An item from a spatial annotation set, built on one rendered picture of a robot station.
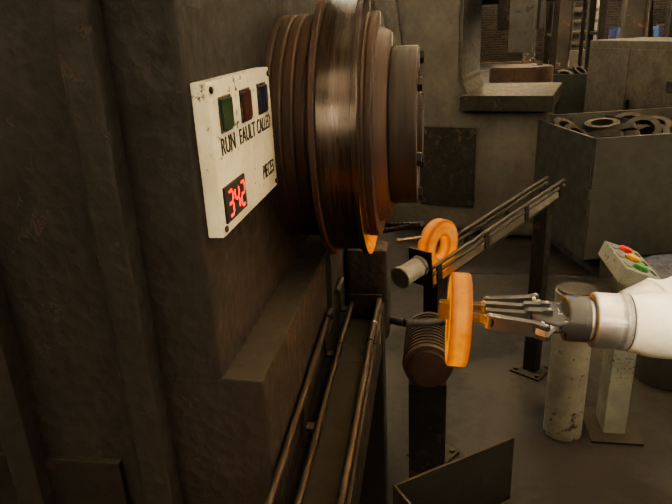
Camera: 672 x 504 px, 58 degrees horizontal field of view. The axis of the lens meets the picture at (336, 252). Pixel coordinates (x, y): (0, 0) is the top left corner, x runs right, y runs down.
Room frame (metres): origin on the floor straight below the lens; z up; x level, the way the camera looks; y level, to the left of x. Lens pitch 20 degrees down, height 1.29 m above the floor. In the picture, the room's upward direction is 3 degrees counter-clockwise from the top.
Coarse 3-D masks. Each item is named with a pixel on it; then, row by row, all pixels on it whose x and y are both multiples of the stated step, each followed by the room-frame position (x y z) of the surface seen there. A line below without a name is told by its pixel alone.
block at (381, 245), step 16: (384, 240) 1.38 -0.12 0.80; (352, 256) 1.33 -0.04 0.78; (368, 256) 1.32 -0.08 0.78; (384, 256) 1.32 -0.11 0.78; (352, 272) 1.33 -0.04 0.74; (368, 272) 1.32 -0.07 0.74; (384, 272) 1.32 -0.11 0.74; (352, 288) 1.33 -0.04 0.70; (368, 288) 1.32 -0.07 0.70; (384, 288) 1.32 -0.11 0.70; (384, 304) 1.32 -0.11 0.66
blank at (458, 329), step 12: (456, 276) 0.90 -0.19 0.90; (468, 276) 0.90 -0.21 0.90; (456, 288) 0.87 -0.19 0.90; (468, 288) 0.86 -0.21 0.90; (456, 300) 0.85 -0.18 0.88; (468, 300) 0.85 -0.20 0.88; (456, 312) 0.83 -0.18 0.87; (468, 312) 0.83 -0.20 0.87; (456, 324) 0.83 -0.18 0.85; (468, 324) 0.82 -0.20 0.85; (456, 336) 0.82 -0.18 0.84; (468, 336) 0.82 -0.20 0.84; (456, 348) 0.82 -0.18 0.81; (468, 348) 0.82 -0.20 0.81; (456, 360) 0.83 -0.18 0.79
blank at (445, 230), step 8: (432, 224) 1.56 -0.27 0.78; (440, 224) 1.56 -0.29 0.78; (448, 224) 1.58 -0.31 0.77; (424, 232) 1.54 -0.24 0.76; (432, 232) 1.53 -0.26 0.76; (440, 232) 1.56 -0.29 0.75; (448, 232) 1.58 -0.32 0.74; (456, 232) 1.61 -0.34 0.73; (424, 240) 1.53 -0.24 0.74; (432, 240) 1.53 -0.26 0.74; (440, 240) 1.61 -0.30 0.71; (448, 240) 1.59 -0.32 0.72; (456, 240) 1.61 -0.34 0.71; (424, 248) 1.52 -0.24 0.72; (432, 248) 1.53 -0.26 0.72; (440, 248) 1.61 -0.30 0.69; (448, 248) 1.59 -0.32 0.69; (456, 248) 1.61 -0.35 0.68; (432, 256) 1.53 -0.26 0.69; (440, 256) 1.58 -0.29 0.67; (432, 264) 1.53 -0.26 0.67
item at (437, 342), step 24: (432, 312) 1.52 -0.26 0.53; (408, 336) 1.44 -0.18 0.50; (432, 336) 1.38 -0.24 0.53; (408, 360) 1.34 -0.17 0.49; (432, 360) 1.32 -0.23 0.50; (408, 384) 1.36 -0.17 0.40; (432, 384) 1.32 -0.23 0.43; (408, 408) 1.36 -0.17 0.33; (432, 408) 1.35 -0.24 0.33; (408, 432) 1.36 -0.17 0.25; (432, 432) 1.35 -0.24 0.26; (432, 456) 1.35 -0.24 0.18
